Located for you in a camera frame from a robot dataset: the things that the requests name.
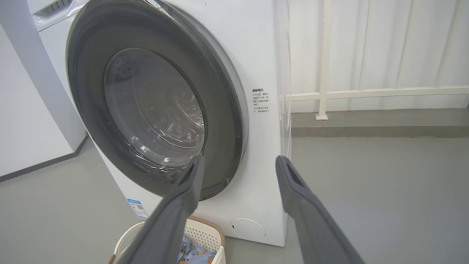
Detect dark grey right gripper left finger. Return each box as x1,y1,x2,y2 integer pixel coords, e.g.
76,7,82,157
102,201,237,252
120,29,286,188
117,156,206,264

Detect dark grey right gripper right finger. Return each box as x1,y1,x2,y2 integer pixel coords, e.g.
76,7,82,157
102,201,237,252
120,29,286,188
276,156,365,264

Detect blue bear-print pyjama clothes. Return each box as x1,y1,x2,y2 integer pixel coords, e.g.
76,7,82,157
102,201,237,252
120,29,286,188
178,236,218,264

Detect dark round washer door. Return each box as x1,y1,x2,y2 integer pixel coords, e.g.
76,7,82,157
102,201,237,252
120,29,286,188
66,0,250,201

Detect cream perforated laundry basket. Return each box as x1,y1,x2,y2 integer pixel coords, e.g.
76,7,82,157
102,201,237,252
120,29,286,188
108,216,226,264

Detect white front-load washing machine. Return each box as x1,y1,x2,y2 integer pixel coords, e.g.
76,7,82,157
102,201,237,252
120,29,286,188
27,0,292,247

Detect blue energy label sticker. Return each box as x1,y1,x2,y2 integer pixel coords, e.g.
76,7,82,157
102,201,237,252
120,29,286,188
127,198,149,220

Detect round white filter cover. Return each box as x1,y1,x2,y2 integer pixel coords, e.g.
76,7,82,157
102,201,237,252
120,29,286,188
230,218,266,241

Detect perforated steel washer drum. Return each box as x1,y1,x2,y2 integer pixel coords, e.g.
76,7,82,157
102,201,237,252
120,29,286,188
147,92,206,176

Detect small printed text label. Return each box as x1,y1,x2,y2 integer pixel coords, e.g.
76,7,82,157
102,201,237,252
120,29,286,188
252,88,270,113

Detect white metal railing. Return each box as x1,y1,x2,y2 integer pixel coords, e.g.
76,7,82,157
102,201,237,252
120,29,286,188
284,0,469,121

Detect white detergent drawer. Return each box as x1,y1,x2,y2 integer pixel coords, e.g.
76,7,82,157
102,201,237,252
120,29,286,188
31,0,88,32

